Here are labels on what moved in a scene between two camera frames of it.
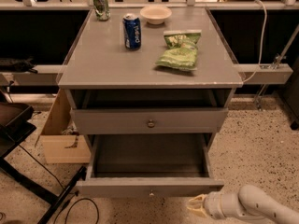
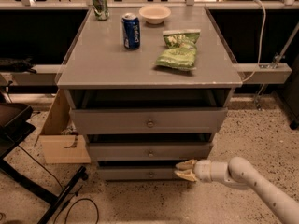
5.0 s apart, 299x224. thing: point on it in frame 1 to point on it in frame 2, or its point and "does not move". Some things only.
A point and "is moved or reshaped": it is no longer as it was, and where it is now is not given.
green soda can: (102, 6) does not move
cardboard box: (61, 140) does not move
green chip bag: (181, 52) does not move
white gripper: (213, 203) to (203, 170)
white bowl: (155, 15) does not move
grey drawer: (149, 164) is moved or reshaped
